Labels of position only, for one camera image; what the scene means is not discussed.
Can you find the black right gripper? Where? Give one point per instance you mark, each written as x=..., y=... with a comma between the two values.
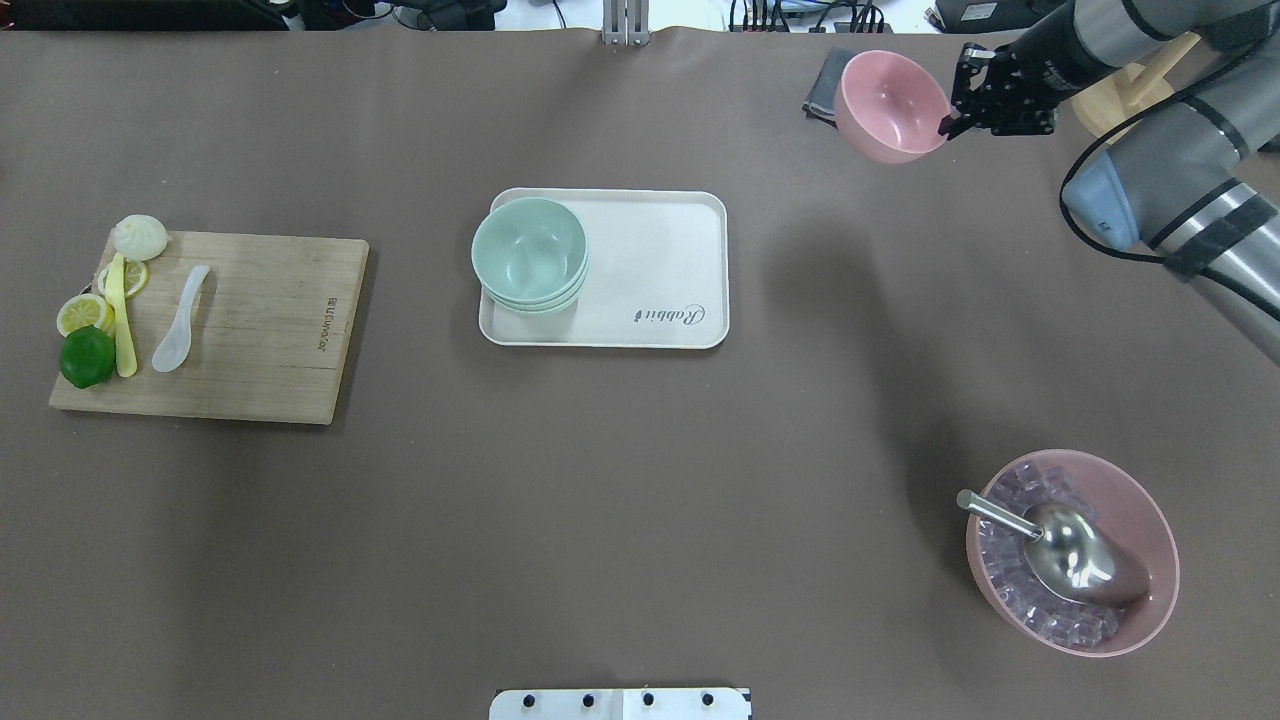
x=1037, y=68

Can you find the small pink bowl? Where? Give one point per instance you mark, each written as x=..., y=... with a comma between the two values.
x=889, y=108

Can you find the white ceramic spoon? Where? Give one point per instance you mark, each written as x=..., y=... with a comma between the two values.
x=174, y=349

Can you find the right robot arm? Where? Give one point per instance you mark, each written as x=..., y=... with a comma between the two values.
x=1165, y=178

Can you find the green bowl stack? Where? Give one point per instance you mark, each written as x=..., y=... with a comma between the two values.
x=531, y=255

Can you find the large pink bowl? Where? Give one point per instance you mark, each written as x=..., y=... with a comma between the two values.
x=1116, y=504

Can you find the grey folded cloth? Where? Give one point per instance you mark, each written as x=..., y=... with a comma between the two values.
x=819, y=104

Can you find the wooden mug tree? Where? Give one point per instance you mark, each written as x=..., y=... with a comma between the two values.
x=1134, y=88

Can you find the cream serving tray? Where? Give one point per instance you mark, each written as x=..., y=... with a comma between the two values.
x=658, y=277

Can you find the metal ice scoop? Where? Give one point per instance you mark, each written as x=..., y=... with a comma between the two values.
x=1069, y=555

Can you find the wooden cutting board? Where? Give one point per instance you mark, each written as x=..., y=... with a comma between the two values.
x=271, y=327

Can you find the white toy steamed bun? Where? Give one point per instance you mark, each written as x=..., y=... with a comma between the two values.
x=139, y=237

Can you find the upper lemon slice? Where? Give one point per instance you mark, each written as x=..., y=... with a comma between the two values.
x=136, y=275

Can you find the green toy lime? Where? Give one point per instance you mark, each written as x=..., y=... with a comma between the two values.
x=87, y=357

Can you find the aluminium frame post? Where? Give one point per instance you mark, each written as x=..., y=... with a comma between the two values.
x=626, y=23

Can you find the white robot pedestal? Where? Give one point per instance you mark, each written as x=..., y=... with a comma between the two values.
x=623, y=703

